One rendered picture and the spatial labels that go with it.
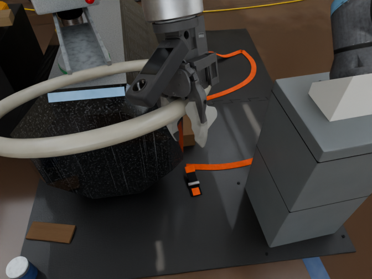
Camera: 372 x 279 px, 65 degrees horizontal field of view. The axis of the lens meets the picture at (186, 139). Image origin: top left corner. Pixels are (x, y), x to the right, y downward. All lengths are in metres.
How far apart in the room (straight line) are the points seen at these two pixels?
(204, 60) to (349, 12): 0.74
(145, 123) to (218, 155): 1.60
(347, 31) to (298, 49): 2.10
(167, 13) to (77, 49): 0.64
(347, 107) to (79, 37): 0.95
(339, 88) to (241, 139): 1.15
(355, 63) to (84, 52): 0.88
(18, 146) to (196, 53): 0.31
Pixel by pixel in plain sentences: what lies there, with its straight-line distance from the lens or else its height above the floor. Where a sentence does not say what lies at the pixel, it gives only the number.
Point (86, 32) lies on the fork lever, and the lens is 1.14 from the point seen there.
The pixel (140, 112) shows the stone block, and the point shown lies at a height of 0.71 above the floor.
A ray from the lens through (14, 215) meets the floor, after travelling 2.06.
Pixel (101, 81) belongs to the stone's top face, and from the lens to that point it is 1.32.
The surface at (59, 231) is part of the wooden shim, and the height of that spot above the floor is 0.03.
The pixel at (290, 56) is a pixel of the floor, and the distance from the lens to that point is 3.11.
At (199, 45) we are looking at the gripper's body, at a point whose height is 1.34.
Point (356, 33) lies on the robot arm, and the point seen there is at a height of 1.12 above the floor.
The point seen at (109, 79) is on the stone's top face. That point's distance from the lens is 1.32.
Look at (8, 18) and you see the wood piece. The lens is 2.01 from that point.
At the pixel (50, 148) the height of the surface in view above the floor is 1.28.
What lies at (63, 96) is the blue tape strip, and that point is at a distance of 1.33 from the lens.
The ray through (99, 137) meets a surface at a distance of 0.44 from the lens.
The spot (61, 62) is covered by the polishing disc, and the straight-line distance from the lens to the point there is 1.38.
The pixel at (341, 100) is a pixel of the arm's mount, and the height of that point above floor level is 0.95.
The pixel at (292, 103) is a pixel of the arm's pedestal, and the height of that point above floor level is 0.85.
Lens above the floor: 1.60
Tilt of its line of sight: 49 degrees down
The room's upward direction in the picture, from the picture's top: straight up
